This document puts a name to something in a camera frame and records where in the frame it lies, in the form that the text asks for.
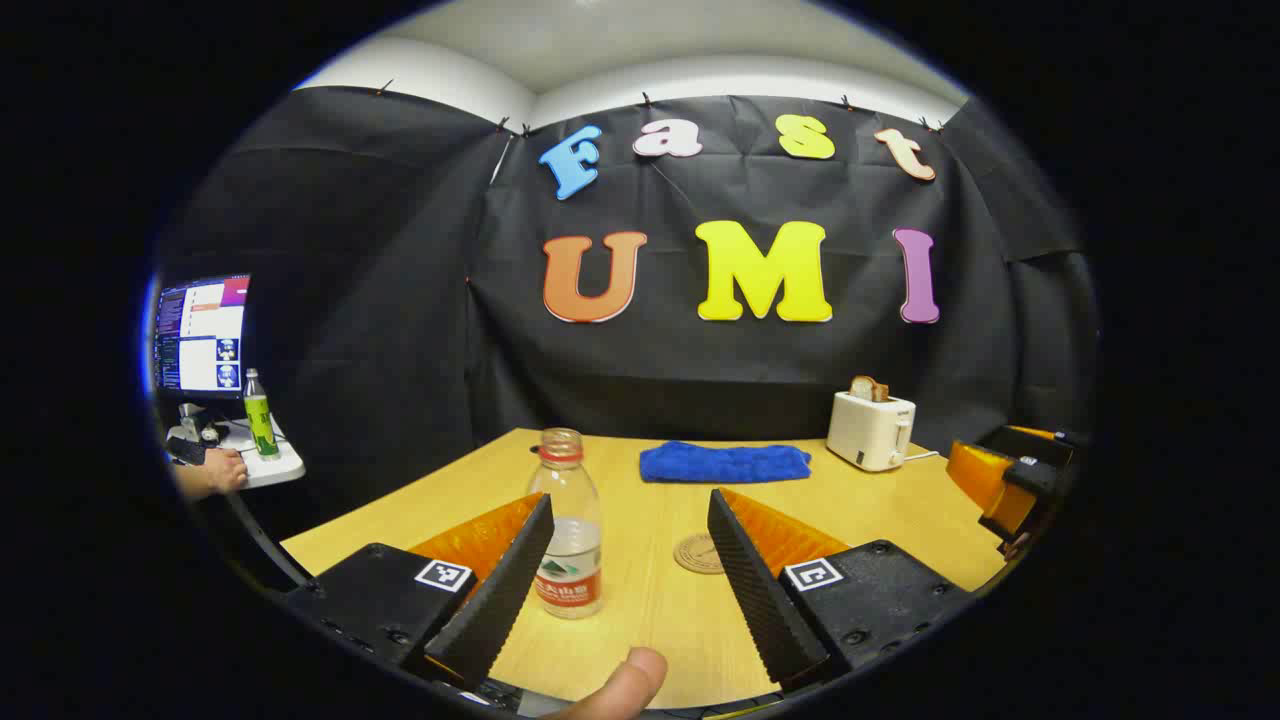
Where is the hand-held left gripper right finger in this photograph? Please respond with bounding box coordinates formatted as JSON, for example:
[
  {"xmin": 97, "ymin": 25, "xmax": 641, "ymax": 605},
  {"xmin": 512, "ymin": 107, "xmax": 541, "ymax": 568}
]
[{"xmin": 706, "ymin": 487, "xmax": 976, "ymax": 693}]

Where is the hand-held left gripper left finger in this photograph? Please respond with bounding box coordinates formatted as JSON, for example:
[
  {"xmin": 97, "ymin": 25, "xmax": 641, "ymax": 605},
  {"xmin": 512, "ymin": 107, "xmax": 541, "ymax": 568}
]
[{"xmin": 285, "ymin": 492, "xmax": 556, "ymax": 696}]

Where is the round cork coaster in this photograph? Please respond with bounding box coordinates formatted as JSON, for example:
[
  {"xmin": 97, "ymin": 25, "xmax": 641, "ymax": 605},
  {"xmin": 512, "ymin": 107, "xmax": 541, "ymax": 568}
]
[{"xmin": 673, "ymin": 533, "xmax": 726, "ymax": 576}]

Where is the clear plastic water bottle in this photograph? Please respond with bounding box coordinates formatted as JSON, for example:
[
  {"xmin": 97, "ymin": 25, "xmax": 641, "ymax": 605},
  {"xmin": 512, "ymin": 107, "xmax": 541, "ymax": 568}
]
[{"xmin": 527, "ymin": 428, "xmax": 604, "ymax": 621}]

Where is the green drink bottle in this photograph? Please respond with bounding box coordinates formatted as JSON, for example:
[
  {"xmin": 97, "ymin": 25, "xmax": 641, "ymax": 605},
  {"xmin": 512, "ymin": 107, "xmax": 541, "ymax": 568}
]
[{"xmin": 243, "ymin": 368, "xmax": 282, "ymax": 461}]

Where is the white toaster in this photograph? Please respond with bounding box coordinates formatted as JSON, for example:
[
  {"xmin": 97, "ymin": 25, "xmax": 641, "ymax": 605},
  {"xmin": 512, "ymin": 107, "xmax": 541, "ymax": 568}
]
[{"xmin": 826, "ymin": 390, "xmax": 917, "ymax": 473}]

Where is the blue towel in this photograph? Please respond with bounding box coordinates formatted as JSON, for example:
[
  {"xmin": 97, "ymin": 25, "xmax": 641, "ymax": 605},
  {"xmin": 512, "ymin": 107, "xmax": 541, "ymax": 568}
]
[{"xmin": 639, "ymin": 440, "xmax": 813, "ymax": 485}]

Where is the white side table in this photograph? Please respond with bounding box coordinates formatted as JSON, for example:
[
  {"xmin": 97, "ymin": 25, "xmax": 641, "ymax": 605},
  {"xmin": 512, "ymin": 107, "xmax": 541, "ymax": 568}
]
[{"xmin": 165, "ymin": 415, "xmax": 306, "ymax": 489}]

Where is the black backdrop cloth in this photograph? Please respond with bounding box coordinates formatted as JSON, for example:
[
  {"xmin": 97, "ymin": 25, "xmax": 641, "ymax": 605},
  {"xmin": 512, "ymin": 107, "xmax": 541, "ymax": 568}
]
[{"xmin": 160, "ymin": 85, "xmax": 1101, "ymax": 541}]

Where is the grey monitor stand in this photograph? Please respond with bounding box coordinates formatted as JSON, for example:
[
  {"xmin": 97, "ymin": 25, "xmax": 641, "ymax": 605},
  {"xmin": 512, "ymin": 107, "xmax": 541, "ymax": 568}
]
[{"xmin": 178, "ymin": 402, "xmax": 227, "ymax": 446}]

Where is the computer monitor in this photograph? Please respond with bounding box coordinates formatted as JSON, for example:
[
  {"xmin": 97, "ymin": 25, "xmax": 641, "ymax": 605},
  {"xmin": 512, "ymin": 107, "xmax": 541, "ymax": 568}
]
[{"xmin": 153, "ymin": 273, "xmax": 251, "ymax": 401}]

